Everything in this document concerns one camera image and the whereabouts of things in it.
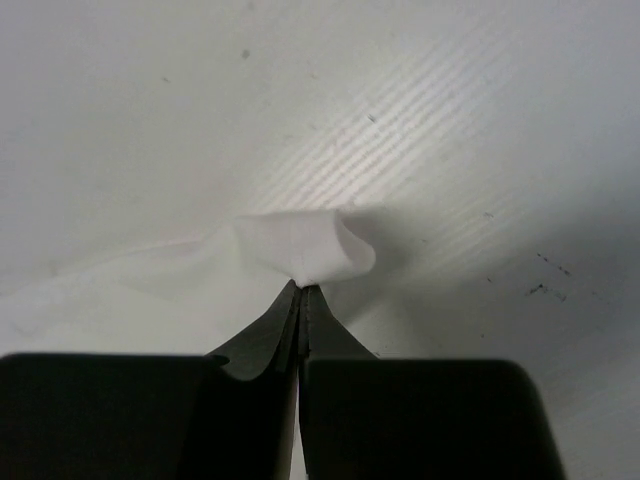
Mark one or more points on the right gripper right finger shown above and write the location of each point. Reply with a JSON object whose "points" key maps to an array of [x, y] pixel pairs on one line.
{"points": [[362, 417]]}

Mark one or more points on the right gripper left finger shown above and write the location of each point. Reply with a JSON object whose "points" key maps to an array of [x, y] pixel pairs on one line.
{"points": [[227, 414]]}

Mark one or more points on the white t shirt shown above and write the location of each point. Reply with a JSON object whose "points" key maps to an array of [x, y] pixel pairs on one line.
{"points": [[258, 252]]}

